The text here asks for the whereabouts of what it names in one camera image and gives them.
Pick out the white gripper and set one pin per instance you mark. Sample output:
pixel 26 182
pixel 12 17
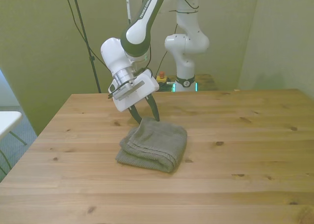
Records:
pixel 142 89

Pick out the red yellow emergency stop button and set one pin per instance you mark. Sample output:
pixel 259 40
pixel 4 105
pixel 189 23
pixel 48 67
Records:
pixel 162 78

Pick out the grey towel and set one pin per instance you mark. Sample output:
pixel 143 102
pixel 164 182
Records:
pixel 157 140

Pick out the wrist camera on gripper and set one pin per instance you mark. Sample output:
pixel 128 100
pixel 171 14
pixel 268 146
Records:
pixel 122 91

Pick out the black tripod stand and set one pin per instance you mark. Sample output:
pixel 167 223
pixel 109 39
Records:
pixel 85 35

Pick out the white vertical conduit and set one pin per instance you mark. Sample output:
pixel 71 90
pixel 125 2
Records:
pixel 127 3

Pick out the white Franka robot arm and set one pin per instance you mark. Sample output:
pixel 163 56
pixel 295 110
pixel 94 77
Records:
pixel 186 42

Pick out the white folding table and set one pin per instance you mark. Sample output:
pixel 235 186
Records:
pixel 7 121

